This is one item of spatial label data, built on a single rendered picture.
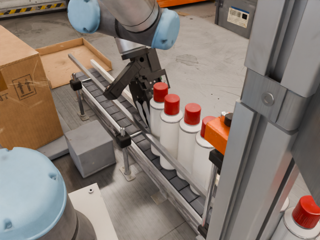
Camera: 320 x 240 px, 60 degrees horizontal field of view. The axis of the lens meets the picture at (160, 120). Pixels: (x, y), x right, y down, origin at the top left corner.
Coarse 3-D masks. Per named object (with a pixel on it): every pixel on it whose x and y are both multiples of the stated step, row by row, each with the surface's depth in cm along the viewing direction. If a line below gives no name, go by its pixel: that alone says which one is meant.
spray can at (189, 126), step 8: (192, 104) 56; (184, 112) 56; (192, 112) 54; (200, 112) 56; (184, 120) 57; (192, 120) 56; (200, 120) 58; (184, 128) 57; (192, 128) 57; (200, 128) 57; (184, 136) 58; (192, 136) 57; (184, 144) 59; (192, 144) 59; (184, 152) 61; (192, 152) 60; (184, 160) 62; (192, 160) 62
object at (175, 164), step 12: (72, 60) 98; (84, 72) 91; (96, 84) 85; (120, 108) 75; (132, 120) 71; (144, 132) 68; (156, 144) 65; (168, 156) 62; (180, 168) 59; (192, 180) 57; (204, 192) 55
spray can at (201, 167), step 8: (208, 120) 52; (200, 136) 54; (200, 144) 54; (208, 144) 53; (200, 152) 55; (208, 152) 54; (200, 160) 56; (208, 160) 56; (192, 168) 60; (200, 168) 58; (208, 168) 57; (200, 176) 59; (208, 176) 59; (192, 192) 64
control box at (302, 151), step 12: (312, 96) 15; (312, 108) 15; (312, 120) 15; (300, 132) 17; (312, 132) 15; (300, 144) 17; (312, 144) 15; (300, 156) 17; (312, 156) 15; (300, 168) 17; (312, 168) 15; (312, 180) 15; (312, 192) 15
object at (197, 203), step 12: (96, 72) 106; (84, 84) 100; (108, 84) 100; (96, 96) 94; (120, 96) 94; (108, 108) 89; (132, 108) 89; (120, 120) 84; (132, 132) 80; (144, 144) 76; (168, 180) 69; (180, 180) 67; (180, 192) 64; (192, 204) 62; (204, 204) 62
